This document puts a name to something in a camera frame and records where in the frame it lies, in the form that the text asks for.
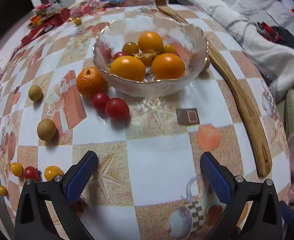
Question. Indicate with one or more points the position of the white grey blanket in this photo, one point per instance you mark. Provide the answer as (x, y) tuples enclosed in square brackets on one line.
[(257, 42)]

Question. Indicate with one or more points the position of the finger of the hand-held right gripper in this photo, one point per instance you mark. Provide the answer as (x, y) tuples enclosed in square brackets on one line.
[(286, 212)]

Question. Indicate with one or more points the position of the wrinkled mandarin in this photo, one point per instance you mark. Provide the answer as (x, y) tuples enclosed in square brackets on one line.
[(89, 83)]

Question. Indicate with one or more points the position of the red cherry tomato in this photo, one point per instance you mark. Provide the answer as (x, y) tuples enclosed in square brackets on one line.
[(100, 101), (31, 173), (117, 108), (118, 55)]

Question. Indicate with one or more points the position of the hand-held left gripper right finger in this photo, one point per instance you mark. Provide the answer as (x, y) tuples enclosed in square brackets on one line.
[(215, 177)]

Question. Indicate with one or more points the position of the brown longan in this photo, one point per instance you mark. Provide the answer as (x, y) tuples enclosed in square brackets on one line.
[(46, 129), (35, 93)]

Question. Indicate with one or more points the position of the checked printed tablecloth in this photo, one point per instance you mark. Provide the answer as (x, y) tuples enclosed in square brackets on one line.
[(157, 170)]

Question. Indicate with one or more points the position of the small yellow cherry tomato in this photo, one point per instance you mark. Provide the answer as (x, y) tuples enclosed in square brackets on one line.
[(2, 190)]

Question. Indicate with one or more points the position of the clear glass bowl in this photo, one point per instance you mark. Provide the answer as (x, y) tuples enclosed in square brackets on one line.
[(127, 88)]

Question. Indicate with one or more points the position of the physalis with dry husk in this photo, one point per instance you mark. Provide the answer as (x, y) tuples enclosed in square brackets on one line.
[(147, 57)]

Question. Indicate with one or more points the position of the green cushion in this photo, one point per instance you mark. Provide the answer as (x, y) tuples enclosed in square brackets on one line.
[(293, 105)]

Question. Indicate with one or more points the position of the clear red plastic wrappers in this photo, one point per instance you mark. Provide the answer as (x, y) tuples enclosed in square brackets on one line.
[(87, 7)]

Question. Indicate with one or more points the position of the pile of red packets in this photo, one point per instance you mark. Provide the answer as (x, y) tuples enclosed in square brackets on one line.
[(47, 18)]

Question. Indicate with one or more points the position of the long wooden stick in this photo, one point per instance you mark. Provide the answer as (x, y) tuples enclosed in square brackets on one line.
[(247, 110)]

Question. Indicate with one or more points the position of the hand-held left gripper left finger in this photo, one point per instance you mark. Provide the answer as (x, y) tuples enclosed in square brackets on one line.
[(80, 177)]

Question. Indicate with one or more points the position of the red and black cloth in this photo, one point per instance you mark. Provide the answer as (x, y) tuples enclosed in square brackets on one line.
[(274, 33)]

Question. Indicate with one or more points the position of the round orange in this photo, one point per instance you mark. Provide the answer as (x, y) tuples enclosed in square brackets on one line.
[(127, 68), (168, 66), (150, 42)]

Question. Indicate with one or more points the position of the dried reddish husk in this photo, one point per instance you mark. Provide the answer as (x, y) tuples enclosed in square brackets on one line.
[(79, 205)]

